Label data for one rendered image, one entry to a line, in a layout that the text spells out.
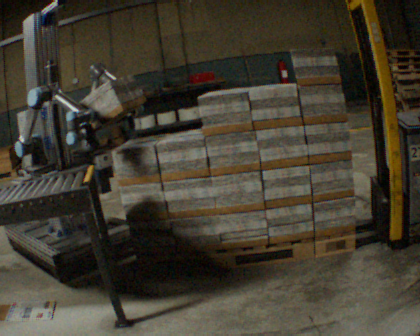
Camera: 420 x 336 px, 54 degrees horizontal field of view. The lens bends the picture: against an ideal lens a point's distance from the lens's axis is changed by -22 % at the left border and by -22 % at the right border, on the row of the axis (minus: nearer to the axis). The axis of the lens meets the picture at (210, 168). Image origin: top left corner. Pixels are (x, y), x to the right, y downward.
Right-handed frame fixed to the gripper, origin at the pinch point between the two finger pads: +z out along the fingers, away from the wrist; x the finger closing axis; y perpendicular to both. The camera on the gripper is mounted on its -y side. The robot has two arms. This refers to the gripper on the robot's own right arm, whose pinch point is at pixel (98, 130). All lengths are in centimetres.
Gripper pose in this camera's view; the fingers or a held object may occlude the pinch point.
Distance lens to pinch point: 307.0
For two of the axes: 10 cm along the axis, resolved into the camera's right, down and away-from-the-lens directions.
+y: -4.9, -8.7, -0.8
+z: 2.8, -2.4, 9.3
